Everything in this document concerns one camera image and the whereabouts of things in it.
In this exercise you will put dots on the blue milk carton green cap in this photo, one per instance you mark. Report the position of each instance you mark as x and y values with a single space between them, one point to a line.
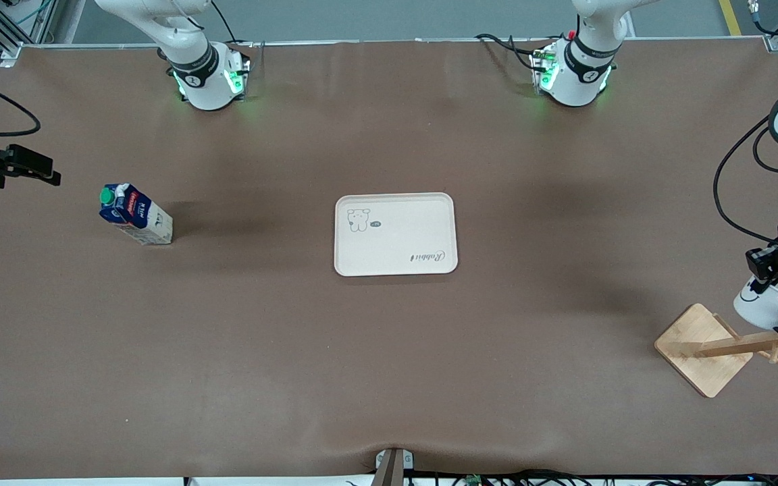
139 219

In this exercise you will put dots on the white rabbit print tray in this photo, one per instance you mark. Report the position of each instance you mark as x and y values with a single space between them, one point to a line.
396 236

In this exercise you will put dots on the wooden mug rack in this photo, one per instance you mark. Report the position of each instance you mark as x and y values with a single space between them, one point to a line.
699 351

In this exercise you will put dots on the brown table cover sheet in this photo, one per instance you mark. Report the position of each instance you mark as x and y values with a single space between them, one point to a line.
227 337

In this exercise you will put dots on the grey camera post clamp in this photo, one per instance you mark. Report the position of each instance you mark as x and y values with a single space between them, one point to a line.
392 469

